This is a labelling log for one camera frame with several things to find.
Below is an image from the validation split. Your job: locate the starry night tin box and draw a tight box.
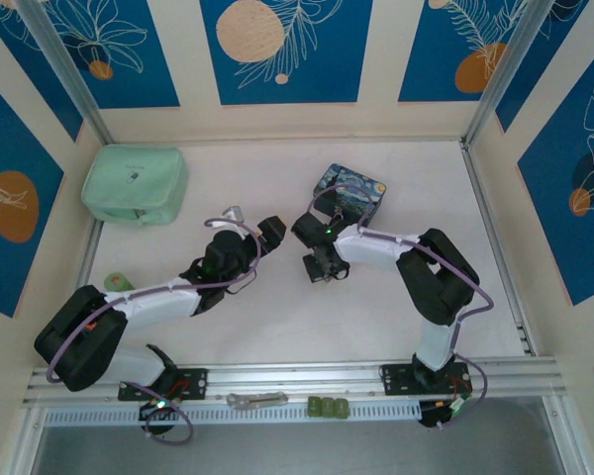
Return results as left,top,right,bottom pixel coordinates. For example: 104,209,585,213
312,162,388,223

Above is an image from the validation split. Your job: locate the green cylinder roll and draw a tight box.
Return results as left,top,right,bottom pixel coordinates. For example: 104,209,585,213
103,271,133,294

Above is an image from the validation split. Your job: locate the mint green fabric pouch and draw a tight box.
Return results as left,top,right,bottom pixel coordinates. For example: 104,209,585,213
81,143,189,229

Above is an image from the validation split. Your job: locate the silver metal hand tool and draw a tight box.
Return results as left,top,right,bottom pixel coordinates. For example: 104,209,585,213
226,391,290,410

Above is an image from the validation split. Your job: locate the black controller board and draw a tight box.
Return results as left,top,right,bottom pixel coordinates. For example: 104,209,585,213
137,399,173,437
417,399,470,430

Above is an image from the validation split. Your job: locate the purple braided cable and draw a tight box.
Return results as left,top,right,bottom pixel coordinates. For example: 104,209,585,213
47,217,263,446
306,184,495,431

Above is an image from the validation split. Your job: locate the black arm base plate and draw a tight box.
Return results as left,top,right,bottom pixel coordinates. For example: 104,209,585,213
117,368,210,403
379,362,472,397

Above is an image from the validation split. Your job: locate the aluminium side rail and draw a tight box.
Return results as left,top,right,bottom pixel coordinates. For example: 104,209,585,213
75,217,106,301
458,140,540,358

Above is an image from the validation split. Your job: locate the long aluminium base rail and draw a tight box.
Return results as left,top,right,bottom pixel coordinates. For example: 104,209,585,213
22,356,560,408

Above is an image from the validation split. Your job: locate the white slotted cable duct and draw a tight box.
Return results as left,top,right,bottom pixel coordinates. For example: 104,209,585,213
44,398,423,428

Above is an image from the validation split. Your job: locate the blue floral wall poster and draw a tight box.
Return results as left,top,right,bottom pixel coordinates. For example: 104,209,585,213
397,0,544,104
200,0,376,107
494,0,593,135
0,68,65,319
517,34,594,308
0,0,182,111

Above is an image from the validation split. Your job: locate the aluminium frame post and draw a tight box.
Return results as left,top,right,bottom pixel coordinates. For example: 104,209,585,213
462,0,559,145
14,0,114,145

